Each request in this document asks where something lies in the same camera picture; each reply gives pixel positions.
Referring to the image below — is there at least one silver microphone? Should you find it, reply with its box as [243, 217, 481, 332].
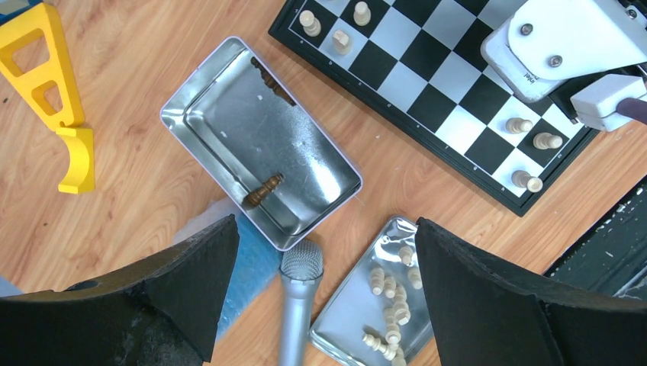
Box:
[278, 239, 324, 365]

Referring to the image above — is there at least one yellow toy saw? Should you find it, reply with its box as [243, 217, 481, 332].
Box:
[1, 1, 95, 194]

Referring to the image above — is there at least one blue plastic bag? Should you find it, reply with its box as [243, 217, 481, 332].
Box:
[172, 198, 282, 339]

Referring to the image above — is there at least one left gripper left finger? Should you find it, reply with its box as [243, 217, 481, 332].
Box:
[1, 215, 240, 365]

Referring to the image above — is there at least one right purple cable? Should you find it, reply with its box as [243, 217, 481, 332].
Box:
[616, 97, 647, 125]

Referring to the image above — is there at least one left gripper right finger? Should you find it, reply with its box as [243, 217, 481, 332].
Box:
[415, 218, 646, 365]

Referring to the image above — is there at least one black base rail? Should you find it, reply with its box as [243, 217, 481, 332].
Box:
[544, 178, 646, 300]

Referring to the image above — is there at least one tin box with dark pieces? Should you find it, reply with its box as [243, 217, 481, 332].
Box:
[159, 36, 363, 251]

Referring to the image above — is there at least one dark piece in tin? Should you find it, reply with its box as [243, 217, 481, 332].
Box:
[243, 173, 285, 207]

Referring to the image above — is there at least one tin lid with light pieces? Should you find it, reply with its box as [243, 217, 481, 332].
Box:
[310, 216, 433, 365]

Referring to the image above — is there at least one black silver chess board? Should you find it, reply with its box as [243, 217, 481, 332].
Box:
[269, 0, 597, 216]

